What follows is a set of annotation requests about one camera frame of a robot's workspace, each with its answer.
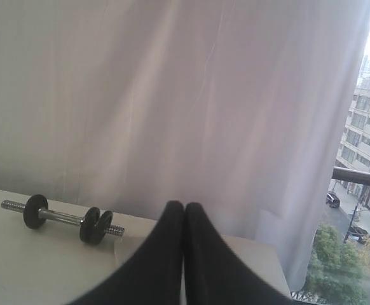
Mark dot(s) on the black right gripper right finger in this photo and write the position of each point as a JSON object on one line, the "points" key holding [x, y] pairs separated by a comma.
{"points": [[226, 269]]}

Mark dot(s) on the white curtain backdrop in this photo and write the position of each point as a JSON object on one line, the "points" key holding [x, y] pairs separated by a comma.
{"points": [[237, 105]]}

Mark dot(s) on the black weight plate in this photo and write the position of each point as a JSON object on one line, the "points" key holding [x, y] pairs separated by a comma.
{"points": [[87, 226], [31, 211], [103, 223]]}

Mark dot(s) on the chrome threaded dumbbell bar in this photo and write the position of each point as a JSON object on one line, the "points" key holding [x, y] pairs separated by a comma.
{"points": [[55, 216]]}

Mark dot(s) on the grey metal balcony railing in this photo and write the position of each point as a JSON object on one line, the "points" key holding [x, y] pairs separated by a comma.
{"points": [[349, 175]]}

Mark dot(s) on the dark parked van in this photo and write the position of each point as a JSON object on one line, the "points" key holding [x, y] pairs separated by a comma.
{"points": [[332, 200]]}

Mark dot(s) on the beige building outside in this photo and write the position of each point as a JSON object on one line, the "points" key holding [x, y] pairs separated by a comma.
{"points": [[354, 148]]}

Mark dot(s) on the green street trees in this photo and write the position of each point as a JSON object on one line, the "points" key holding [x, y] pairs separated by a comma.
{"points": [[337, 270]]}

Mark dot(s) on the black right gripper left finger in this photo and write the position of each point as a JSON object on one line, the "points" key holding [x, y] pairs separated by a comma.
{"points": [[153, 274]]}

